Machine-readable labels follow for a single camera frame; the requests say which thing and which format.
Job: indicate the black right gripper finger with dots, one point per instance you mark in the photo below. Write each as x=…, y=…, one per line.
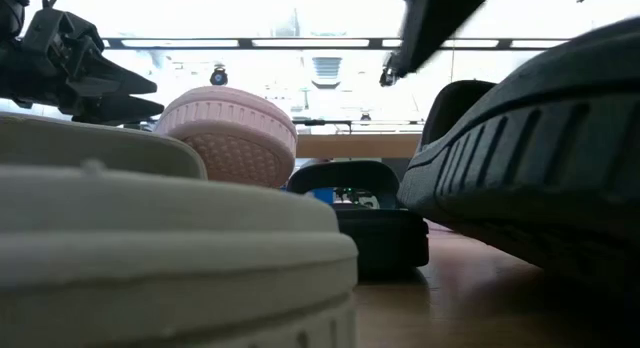
x=435, y=18

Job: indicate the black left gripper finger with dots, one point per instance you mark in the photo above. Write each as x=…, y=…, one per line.
x=120, y=109
x=110, y=78

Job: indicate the pink rubber slide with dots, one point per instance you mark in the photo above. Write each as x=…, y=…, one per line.
x=225, y=123

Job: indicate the grey rubber slide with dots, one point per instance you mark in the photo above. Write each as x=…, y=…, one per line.
x=175, y=248

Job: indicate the black rubber slide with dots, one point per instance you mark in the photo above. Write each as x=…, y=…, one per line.
x=550, y=153
x=385, y=243

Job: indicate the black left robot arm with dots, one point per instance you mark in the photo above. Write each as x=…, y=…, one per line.
x=10, y=13

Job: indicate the black ceiling spotlight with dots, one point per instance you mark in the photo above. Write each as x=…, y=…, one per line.
x=218, y=78
x=387, y=78

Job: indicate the ceiling ventilation duct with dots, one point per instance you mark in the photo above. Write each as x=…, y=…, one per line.
x=327, y=68

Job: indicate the wooden shelf with black frame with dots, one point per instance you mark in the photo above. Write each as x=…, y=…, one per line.
x=350, y=145

